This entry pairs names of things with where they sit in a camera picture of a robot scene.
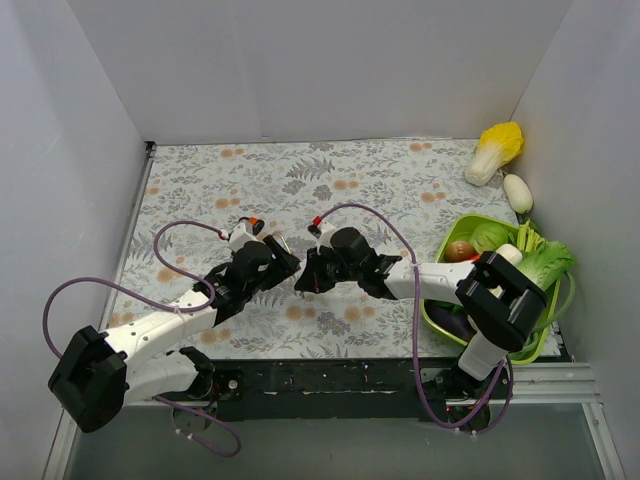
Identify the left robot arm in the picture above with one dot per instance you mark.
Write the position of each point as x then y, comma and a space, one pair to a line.
100, 372

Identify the brown kiwi potato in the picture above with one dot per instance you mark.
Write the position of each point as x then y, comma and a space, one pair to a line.
459, 251

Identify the white bok choy stalk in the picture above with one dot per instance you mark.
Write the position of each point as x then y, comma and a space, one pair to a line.
510, 253

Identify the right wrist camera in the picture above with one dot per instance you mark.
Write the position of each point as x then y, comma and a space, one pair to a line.
322, 231

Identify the green plastic basket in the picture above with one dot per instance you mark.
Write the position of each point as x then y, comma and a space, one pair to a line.
534, 346

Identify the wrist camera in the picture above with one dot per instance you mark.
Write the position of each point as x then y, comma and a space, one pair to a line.
239, 237
322, 231

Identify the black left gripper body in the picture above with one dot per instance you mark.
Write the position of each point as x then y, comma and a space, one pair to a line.
279, 258

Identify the yellow white napa cabbage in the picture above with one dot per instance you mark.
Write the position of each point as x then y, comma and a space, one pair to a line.
496, 147

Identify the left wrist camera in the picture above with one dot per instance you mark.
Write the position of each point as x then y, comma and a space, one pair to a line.
239, 237

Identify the orange black padlock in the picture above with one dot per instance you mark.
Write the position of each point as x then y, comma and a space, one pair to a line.
252, 225

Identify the green round cabbage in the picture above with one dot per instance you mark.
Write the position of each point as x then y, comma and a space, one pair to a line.
489, 237

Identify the floral table mat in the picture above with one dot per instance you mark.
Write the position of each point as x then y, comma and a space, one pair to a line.
402, 195

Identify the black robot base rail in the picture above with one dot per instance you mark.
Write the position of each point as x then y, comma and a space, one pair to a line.
333, 388

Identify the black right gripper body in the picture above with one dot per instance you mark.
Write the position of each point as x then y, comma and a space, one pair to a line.
320, 273

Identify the white radish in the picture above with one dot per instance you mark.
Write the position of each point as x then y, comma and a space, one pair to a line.
518, 194

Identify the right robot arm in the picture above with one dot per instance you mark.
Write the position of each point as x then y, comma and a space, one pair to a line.
502, 302

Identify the green leafy lettuce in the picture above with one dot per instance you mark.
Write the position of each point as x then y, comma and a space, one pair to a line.
545, 263

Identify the purple eggplant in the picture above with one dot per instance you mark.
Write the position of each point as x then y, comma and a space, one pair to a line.
451, 320

